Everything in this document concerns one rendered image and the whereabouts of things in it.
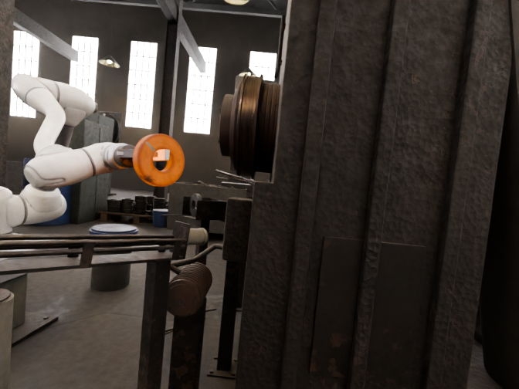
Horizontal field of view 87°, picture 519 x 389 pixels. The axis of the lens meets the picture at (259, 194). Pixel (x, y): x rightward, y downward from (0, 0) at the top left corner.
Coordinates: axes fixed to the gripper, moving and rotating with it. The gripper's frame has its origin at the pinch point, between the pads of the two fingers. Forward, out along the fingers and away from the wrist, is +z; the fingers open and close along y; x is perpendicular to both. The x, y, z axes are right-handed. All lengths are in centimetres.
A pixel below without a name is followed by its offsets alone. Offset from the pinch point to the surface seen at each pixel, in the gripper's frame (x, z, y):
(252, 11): 537, -475, -617
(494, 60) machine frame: 32, 78, -53
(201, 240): -26.4, 4.3, -14.0
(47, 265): -26.9, 3.9, 27.8
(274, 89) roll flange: 33, 9, -46
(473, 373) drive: -71, 80, -79
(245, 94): 28.1, 2.5, -34.3
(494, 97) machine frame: 22, 79, -54
